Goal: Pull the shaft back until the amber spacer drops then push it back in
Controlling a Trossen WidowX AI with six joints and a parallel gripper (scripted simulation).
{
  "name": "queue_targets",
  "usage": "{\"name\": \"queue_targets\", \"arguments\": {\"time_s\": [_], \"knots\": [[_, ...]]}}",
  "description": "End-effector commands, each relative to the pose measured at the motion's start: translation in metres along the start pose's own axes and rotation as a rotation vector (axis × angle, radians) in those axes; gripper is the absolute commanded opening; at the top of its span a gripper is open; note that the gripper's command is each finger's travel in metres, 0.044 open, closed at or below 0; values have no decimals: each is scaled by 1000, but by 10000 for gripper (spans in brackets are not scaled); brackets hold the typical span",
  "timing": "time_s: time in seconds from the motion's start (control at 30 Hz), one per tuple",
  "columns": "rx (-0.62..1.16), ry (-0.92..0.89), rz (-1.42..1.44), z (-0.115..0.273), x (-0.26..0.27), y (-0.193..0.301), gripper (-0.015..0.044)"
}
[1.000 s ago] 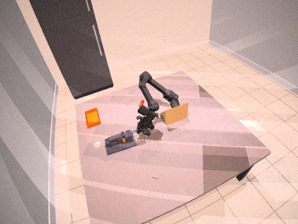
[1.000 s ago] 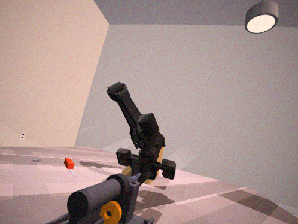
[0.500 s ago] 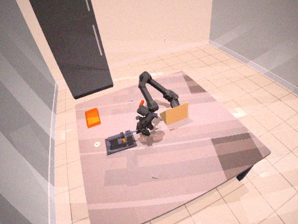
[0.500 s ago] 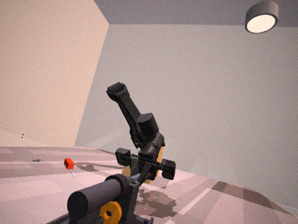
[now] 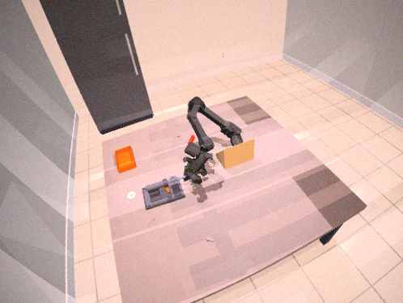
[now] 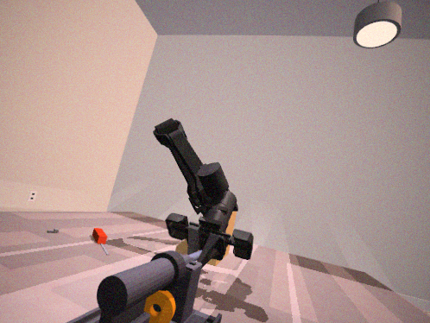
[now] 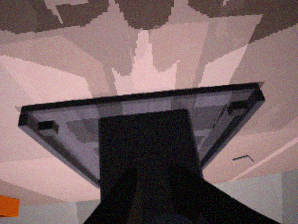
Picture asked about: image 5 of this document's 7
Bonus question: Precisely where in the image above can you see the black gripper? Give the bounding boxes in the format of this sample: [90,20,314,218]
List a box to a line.
[183,156,204,185]

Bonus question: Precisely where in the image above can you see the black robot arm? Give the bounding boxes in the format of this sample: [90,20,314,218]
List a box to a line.
[185,96,244,164]

